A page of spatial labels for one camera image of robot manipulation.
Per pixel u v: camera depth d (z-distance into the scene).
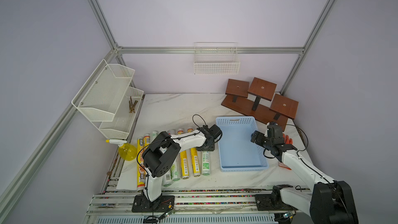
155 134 0.96
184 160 0.84
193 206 0.73
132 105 0.96
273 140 0.67
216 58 0.94
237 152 0.92
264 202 0.73
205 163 0.83
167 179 0.78
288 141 0.94
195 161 0.84
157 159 0.49
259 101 1.04
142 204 0.73
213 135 0.74
